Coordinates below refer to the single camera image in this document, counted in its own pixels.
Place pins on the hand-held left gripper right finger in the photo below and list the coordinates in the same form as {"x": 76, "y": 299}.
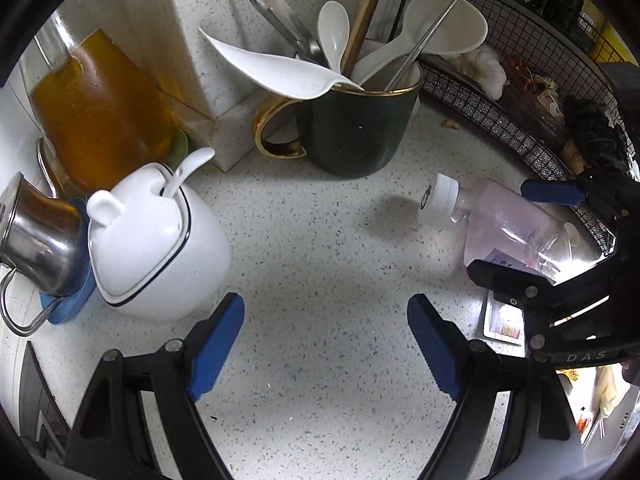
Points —
{"x": 432, "y": 352}

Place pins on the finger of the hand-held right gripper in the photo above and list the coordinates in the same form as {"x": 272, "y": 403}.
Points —
{"x": 505, "y": 277}
{"x": 550, "y": 191}

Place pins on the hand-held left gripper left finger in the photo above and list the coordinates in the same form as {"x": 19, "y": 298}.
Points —
{"x": 217, "y": 347}

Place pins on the clear plastic bottle pink label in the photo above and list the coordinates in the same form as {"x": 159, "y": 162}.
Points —
{"x": 500, "y": 220}

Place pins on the small white packet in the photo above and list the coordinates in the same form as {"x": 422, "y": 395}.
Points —
{"x": 502, "y": 320}

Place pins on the black plastic bag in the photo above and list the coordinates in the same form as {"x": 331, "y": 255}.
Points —
{"x": 595, "y": 130}

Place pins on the brown glass dish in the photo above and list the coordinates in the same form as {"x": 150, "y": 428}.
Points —
{"x": 537, "y": 112}

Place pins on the white ceramic condiment jar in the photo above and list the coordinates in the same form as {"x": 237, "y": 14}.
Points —
{"x": 160, "y": 260}

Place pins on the garlic clove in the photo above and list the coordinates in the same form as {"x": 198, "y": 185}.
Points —
{"x": 450, "y": 124}

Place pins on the dried red chili pile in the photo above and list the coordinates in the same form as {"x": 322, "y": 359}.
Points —
{"x": 517, "y": 67}

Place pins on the garlic bulb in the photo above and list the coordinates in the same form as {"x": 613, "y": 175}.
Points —
{"x": 480, "y": 70}

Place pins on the blue coaster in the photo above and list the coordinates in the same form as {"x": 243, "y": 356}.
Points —
{"x": 70, "y": 300}

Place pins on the small white jar spoon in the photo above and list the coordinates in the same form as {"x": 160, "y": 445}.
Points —
{"x": 192, "y": 162}

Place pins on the steel chopstick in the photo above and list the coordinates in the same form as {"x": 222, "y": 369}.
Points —
{"x": 431, "y": 36}
{"x": 425, "y": 39}

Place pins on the large white spoon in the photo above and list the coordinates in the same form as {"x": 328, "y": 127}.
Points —
{"x": 440, "y": 25}

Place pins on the green plate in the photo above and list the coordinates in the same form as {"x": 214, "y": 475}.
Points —
{"x": 179, "y": 147}

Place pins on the green mug gold rim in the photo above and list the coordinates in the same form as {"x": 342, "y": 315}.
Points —
{"x": 355, "y": 130}

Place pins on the steel cup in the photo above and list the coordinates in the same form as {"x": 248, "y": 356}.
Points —
{"x": 37, "y": 245}

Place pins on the amber oil bottle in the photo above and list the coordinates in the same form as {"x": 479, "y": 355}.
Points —
{"x": 100, "y": 115}

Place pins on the white soup spoon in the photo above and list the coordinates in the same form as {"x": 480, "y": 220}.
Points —
{"x": 332, "y": 25}

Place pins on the white ceramic ladle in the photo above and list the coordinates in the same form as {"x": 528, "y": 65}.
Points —
{"x": 280, "y": 70}

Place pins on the steel tongs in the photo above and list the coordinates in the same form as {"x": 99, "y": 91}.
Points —
{"x": 282, "y": 15}

